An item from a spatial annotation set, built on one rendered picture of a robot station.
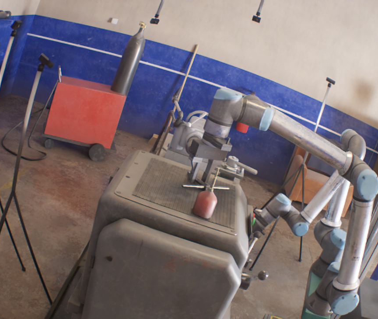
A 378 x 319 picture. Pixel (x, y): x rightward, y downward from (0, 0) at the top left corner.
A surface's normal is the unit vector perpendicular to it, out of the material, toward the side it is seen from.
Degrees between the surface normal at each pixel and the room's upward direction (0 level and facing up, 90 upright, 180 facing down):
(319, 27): 90
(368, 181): 83
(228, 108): 91
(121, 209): 90
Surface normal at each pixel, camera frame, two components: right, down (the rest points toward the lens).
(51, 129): 0.25, 0.37
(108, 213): -0.07, 0.28
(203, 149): 0.47, 0.42
